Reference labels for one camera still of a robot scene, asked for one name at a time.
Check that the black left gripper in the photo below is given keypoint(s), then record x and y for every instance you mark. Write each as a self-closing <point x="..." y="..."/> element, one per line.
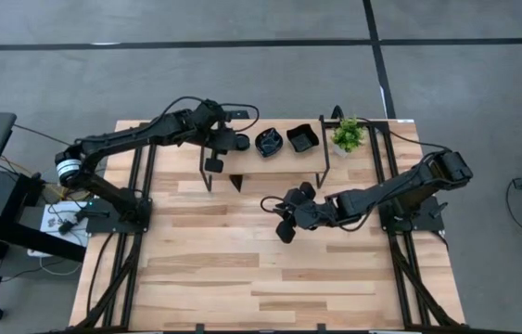
<point x="216" y="134"/>

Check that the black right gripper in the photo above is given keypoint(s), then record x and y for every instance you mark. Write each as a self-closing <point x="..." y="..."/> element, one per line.
<point x="309" y="213"/>

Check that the black teardrop mini plate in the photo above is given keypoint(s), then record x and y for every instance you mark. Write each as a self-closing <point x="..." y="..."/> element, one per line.
<point x="236" y="181"/>
<point x="244" y="142"/>

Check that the black leaf-shaped mini plate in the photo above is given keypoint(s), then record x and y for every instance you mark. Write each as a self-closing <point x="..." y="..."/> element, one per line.
<point x="268" y="141"/>

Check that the black square mini plate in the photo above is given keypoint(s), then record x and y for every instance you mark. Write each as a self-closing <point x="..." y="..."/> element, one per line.
<point x="302" y="138"/>

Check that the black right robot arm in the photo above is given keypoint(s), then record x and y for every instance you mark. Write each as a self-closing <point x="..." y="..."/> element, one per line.
<point x="390" y="188"/>

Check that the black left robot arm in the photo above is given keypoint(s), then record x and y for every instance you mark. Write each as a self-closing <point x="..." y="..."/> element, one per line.
<point x="126" y="134"/>

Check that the black power strip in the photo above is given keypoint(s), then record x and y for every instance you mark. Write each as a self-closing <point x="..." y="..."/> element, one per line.
<point x="241" y="114"/>

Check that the wooden shelf with black legs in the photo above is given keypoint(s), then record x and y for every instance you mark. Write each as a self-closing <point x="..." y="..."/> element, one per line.
<point x="279" y="162"/>

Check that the green plant in white pot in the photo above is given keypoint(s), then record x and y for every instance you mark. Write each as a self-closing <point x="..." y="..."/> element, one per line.
<point x="348" y="134"/>

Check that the white printed sheet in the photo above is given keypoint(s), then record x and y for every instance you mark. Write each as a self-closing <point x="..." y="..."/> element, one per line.
<point x="52" y="222"/>

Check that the white power strip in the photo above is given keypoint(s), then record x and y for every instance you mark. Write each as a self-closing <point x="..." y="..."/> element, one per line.
<point x="38" y="253"/>

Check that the black computer box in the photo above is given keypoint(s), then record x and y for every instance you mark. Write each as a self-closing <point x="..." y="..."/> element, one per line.
<point x="5" y="195"/>

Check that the black table edge bracket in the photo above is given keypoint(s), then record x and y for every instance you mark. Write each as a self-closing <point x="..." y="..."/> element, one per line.
<point x="200" y="328"/>
<point x="321" y="328"/>

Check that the black aluminium table frame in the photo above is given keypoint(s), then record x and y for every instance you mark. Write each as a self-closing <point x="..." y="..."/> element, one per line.
<point x="177" y="278"/>

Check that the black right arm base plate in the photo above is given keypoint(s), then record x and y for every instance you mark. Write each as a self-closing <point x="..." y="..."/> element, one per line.
<point x="429" y="220"/>

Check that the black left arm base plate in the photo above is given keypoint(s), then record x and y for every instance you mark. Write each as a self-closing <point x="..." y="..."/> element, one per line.
<point x="103" y="226"/>

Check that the black desk leg frame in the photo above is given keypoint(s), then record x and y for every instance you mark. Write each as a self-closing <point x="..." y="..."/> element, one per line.
<point x="33" y="241"/>

